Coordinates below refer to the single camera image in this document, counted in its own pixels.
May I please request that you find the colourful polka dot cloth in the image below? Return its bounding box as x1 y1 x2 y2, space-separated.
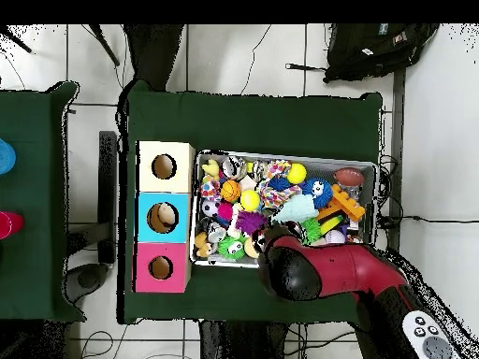
257 179 302 212

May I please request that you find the mint green knitted cloth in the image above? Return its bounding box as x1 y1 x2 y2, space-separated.
270 193 319 225

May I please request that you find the wooden box with three holes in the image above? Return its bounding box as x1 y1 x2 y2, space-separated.
134 140 196 294

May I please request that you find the clear mesh bin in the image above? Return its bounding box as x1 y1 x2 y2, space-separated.
190 149 379 272

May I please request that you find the small orange basketball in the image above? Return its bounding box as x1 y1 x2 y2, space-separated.
220 179 242 203

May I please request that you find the purple spiky ball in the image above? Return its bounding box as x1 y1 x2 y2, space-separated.
235 210 269 237

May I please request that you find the beige rounded toy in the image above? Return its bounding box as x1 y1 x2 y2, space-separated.
155 203 180 232

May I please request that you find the dark green table cloth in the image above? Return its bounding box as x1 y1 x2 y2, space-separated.
119 79 385 326
0 80 82 324

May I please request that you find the blue fuzzy toy with eyes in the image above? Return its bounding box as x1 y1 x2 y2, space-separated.
302 178 334 210

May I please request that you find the white baseball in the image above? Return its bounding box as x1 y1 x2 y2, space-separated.
325 228 347 245

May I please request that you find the orange plastic building block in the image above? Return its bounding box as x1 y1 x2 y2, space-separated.
317 183 368 225

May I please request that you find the small brown football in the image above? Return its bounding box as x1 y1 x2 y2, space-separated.
333 167 367 189

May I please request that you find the black backpack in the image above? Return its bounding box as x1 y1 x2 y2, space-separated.
323 23 442 83

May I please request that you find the red cup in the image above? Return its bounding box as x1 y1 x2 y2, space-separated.
0 210 25 240

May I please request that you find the blue round object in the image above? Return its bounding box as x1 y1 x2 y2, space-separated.
0 138 17 177

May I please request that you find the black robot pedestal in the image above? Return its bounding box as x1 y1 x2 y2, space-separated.
196 320 300 359

